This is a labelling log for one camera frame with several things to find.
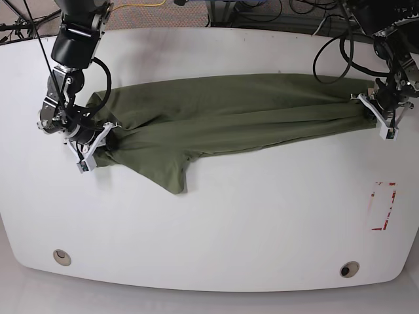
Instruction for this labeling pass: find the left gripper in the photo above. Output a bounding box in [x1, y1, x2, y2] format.
[350, 87, 414, 131]

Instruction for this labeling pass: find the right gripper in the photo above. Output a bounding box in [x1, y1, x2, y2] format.
[64, 122, 121, 162]

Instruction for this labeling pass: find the olive green T-shirt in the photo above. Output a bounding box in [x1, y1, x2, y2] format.
[86, 73, 376, 194]

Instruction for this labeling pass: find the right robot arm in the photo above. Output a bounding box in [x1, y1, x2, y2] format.
[37, 1, 119, 172]

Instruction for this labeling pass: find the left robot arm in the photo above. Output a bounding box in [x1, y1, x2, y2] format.
[335, 1, 418, 140]

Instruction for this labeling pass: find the red tape rectangle marking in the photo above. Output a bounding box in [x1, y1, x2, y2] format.
[367, 181, 397, 231]

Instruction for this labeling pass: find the black tripod stand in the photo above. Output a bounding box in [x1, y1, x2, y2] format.
[1, 1, 62, 45]

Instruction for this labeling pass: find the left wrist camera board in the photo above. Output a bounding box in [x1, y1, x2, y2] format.
[379, 124, 399, 141]

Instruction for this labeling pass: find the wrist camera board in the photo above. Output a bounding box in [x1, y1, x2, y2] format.
[77, 156, 97, 173]
[379, 124, 399, 141]

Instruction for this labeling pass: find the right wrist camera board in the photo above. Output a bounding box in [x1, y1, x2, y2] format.
[77, 156, 97, 173]

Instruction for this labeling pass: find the white cable on floor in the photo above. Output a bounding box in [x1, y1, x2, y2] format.
[312, 16, 328, 36]

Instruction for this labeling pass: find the left table cable grommet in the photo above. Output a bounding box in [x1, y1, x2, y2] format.
[53, 249, 71, 267]

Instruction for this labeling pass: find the table cable grommet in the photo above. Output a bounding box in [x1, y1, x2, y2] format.
[53, 249, 71, 267]
[340, 261, 359, 278]

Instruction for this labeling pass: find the yellow cable on floor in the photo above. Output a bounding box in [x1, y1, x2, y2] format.
[111, 0, 166, 12]

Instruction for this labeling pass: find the right table cable grommet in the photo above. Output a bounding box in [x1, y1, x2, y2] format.
[340, 261, 359, 278]

